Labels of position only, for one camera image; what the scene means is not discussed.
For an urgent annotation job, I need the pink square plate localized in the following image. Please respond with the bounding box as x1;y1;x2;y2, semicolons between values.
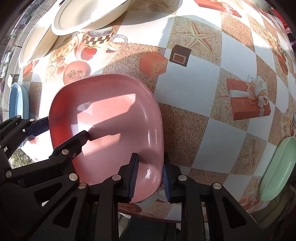
49;73;164;202

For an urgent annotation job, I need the blue square plate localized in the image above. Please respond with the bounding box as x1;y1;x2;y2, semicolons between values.
9;83;30;119

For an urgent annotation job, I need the green square plate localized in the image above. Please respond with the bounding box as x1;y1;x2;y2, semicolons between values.
259;137;295;202

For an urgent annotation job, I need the cream plate underneath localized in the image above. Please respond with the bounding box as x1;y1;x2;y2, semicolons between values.
18;22;78;68

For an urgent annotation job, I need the cream round plate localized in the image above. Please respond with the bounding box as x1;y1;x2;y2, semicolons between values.
51;1;132;36

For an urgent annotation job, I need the patterned vinyl tablecloth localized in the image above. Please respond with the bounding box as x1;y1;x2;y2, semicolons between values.
16;1;295;222

